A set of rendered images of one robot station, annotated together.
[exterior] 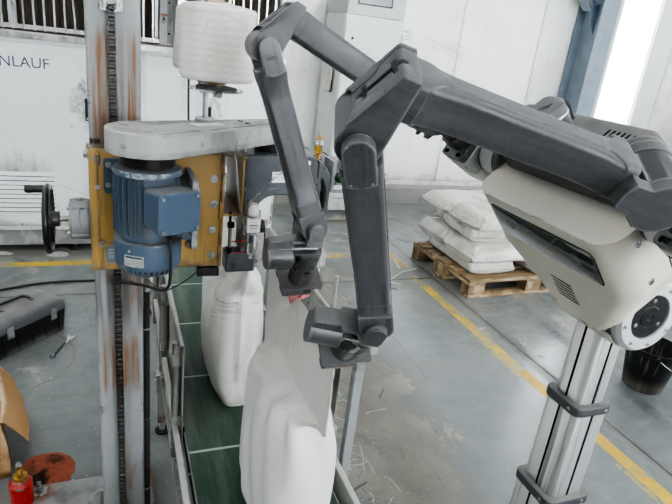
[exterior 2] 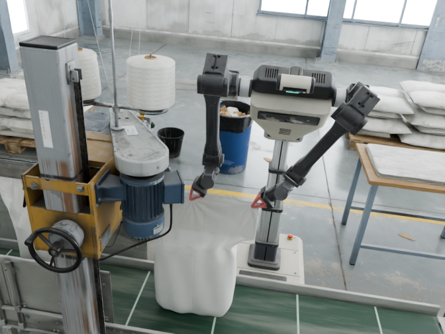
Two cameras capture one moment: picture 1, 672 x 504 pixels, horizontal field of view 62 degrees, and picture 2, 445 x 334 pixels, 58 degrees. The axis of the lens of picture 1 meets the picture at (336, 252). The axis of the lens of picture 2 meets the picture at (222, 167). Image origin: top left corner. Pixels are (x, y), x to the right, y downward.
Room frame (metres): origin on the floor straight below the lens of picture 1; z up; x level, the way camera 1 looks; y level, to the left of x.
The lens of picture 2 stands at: (0.42, 1.36, 2.02)
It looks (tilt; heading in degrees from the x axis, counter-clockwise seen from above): 28 degrees down; 299
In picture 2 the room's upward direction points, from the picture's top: 5 degrees clockwise
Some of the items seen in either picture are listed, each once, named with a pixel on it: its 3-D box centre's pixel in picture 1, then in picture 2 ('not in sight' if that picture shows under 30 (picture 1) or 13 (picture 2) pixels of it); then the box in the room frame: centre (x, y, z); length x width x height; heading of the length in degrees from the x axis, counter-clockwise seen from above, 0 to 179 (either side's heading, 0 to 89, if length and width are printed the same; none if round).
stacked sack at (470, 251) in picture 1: (492, 246); (41, 116); (4.06, -1.17, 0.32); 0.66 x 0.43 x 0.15; 115
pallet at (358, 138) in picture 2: not in sight; (395, 137); (0.82, -3.88, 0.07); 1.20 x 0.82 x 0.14; 21
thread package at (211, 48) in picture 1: (218, 43); (151, 81); (1.30, 0.31, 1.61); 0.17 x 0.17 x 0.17
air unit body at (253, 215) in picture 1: (253, 230); not in sight; (1.42, 0.23, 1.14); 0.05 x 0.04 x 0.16; 113
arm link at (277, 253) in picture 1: (292, 243); (210, 169); (1.17, 0.10, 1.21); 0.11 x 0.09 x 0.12; 112
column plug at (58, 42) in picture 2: not in sight; (48, 42); (1.43, 0.60, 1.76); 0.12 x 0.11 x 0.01; 113
